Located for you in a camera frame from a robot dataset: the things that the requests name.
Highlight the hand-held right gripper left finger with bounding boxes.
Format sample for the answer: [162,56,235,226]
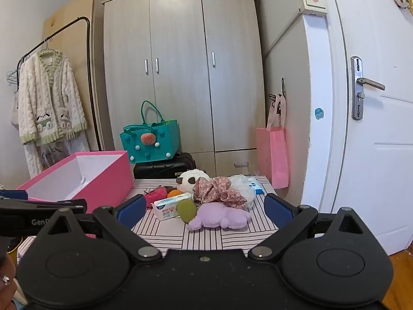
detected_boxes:
[36,194,162,263]

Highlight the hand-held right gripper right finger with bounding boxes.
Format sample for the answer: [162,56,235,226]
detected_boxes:
[247,194,378,263]

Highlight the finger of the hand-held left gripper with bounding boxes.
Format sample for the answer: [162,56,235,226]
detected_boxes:
[0,198,88,214]
[0,190,29,201]

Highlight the red strawberry plush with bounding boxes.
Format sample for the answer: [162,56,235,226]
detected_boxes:
[144,185,168,209]

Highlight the blue white wet wipes pack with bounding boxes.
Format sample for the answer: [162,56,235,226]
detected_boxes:
[247,176,266,196]

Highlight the white tissue pack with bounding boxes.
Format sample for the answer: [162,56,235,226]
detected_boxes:
[152,193,194,222]

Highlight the pink cardboard box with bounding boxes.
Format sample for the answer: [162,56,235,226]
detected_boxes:
[16,150,134,214]

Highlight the white mesh bath pouf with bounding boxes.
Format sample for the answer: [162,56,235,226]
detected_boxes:
[229,174,257,209]

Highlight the olive green plush toy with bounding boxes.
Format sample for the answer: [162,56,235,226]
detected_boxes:
[176,199,197,224]

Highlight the purple plush toy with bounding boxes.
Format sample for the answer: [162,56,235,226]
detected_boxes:
[188,203,252,231]

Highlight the pink floral fabric scrunchie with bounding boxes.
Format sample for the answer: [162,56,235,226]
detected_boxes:
[193,176,247,210]

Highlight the white panda plush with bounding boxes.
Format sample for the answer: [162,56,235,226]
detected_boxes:
[176,169,212,194]

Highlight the person's left hand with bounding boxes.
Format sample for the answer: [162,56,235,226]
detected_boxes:
[0,256,17,301]

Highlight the black suitcase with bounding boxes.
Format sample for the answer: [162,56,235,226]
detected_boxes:
[133,152,197,180]

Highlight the pink paper bag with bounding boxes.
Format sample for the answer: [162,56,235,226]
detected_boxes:
[256,94,290,189]

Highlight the white fleece pajama pants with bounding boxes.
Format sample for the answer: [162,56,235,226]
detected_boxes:
[24,132,91,175]

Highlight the teal felt tote bag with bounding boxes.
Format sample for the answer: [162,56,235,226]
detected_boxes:
[119,100,179,164]

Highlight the bed with striped pink sheet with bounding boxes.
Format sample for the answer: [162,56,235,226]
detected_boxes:
[18,176,281,252]

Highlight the white green fleece cardigan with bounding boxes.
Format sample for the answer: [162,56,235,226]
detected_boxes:
[13,48,89,146]

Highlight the white door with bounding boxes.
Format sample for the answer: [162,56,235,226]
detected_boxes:
[303,0,413,255]

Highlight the light blue clothes hanger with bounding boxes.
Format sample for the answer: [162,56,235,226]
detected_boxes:
[6,69,21,87]

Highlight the beige three-door wardrobe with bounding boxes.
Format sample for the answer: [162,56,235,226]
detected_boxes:
[101,0,267,178]

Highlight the black clothes rack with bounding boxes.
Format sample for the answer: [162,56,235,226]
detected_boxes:
[19,16,104,152]

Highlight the light wood cabinet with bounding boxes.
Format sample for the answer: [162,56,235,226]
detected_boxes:
[42,0,115,152]

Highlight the silver door handle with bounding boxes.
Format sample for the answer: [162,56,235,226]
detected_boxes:
[351,56,386,121]

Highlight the beige wall breaker box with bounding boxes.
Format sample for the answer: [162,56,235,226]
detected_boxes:
[297,0,329,15]

